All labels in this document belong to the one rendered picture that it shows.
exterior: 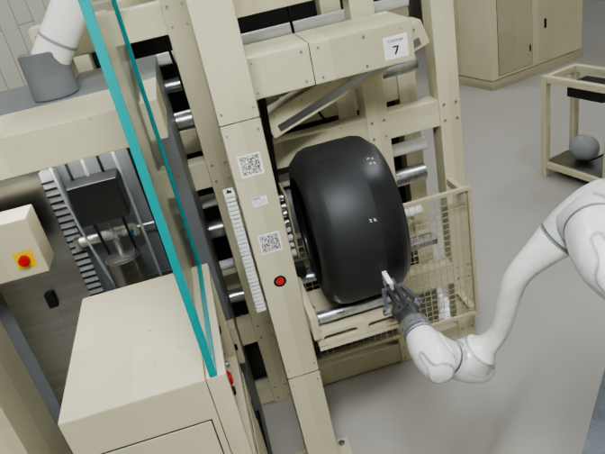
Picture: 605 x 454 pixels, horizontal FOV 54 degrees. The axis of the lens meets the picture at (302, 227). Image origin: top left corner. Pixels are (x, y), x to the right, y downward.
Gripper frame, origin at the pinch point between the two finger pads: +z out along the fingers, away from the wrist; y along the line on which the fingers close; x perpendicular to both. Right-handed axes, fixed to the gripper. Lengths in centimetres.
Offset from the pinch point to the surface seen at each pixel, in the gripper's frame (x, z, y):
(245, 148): -44, 29, 33
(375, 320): 25.7, 9.3, 3.0
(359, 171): -30.5, 19.8, -0.6
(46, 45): -80, 63, 84
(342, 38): -61, 58, -11
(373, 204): -23.4, 10.4, -1.1
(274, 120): -33, 68, 17
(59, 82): -68, 60, 84
